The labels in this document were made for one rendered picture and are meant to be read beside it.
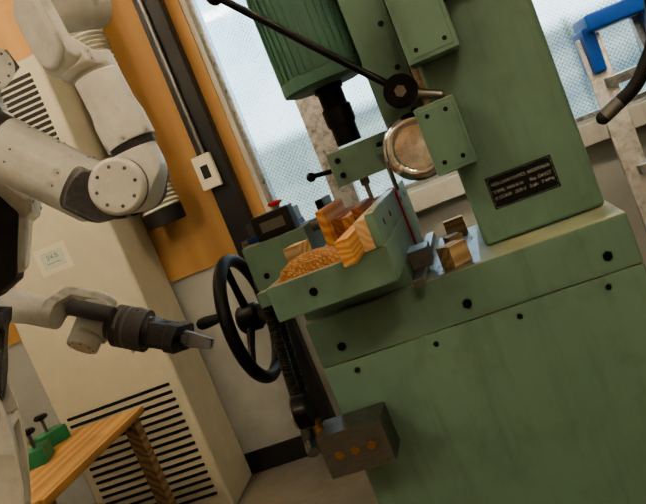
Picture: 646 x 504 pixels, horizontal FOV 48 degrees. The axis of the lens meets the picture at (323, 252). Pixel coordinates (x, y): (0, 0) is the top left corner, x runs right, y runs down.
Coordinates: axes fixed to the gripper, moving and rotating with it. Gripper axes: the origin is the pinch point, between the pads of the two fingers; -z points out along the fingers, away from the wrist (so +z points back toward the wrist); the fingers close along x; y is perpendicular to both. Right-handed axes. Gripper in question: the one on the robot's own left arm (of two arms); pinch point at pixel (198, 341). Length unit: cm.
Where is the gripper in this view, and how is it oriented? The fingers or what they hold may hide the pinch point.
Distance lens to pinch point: 149.1
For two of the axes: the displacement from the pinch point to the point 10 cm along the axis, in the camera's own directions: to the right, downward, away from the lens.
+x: -1.6, -0.1, -9.9
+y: 1.6, -9.9, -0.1
